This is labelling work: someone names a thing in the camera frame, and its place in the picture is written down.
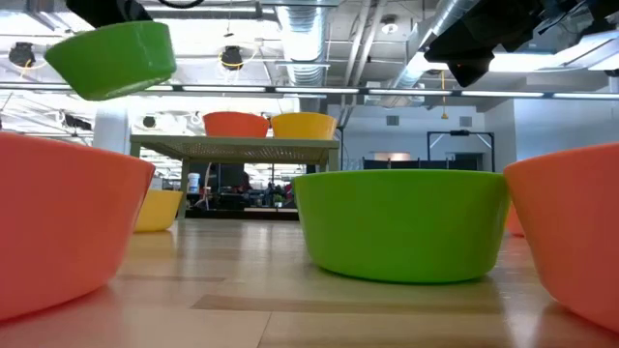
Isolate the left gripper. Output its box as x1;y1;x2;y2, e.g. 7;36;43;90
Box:
65;0;154;29

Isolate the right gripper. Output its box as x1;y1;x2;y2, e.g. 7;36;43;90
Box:
423;0;550;89

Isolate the green plastic mini bowl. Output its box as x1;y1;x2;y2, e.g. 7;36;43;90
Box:
291;168;512;285
44;19;178;102

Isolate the orange plastic mini bowl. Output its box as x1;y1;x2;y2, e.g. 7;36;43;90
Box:
502;141;619;335
202;111;271;139
0;130;158;323

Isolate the yellow hanging pendant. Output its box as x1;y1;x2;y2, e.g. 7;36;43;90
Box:
438;70;450;121

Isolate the long white light bar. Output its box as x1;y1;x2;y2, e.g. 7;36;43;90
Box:
0;82;619;101

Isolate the pale green perforated shelf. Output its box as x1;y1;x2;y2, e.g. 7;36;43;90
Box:
129;133;341;221

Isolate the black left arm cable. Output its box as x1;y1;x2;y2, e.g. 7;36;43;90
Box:
157;0;207;11

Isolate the silver ventilation duct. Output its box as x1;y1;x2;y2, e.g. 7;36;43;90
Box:
274;0;336;89

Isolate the black aluminium table frame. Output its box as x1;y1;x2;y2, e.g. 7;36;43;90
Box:
183;206;301;222

